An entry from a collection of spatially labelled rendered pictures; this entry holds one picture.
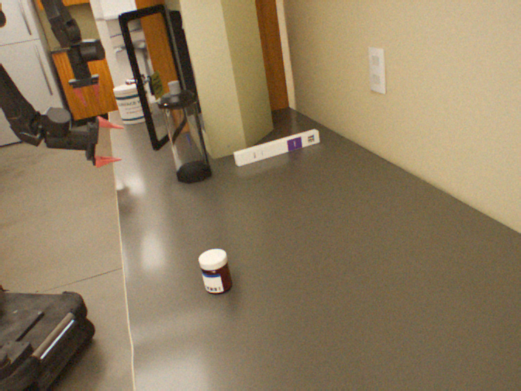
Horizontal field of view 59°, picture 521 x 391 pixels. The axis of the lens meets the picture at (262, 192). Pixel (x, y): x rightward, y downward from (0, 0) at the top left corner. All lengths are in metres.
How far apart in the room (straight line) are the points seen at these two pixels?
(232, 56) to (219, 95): 0.12
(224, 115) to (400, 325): 0.88
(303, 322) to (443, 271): 0.25
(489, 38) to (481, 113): 0.14
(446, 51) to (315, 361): 0.67
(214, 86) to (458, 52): 0.68
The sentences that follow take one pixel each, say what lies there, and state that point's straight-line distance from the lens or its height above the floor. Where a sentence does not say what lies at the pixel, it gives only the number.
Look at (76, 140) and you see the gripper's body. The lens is 1.42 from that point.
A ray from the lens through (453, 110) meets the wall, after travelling 1.05.
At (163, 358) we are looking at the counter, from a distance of 0.74.
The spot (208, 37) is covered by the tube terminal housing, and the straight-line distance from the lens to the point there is 1.36.
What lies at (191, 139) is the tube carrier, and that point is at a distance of 1.25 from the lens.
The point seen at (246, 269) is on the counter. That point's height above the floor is 0.94.
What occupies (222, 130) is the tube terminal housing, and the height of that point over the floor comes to 1.02.
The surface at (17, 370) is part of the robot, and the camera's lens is 2.06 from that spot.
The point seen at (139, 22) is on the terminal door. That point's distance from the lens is 1.47.
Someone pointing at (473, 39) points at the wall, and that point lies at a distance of 0.99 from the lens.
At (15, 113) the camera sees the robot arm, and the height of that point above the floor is 1.19.
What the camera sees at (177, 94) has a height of 1.18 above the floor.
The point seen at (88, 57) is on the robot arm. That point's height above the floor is 1.26.
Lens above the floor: 1.43
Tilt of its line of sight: 25 degrees down
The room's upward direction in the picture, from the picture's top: 10 degrees counter-clockwise
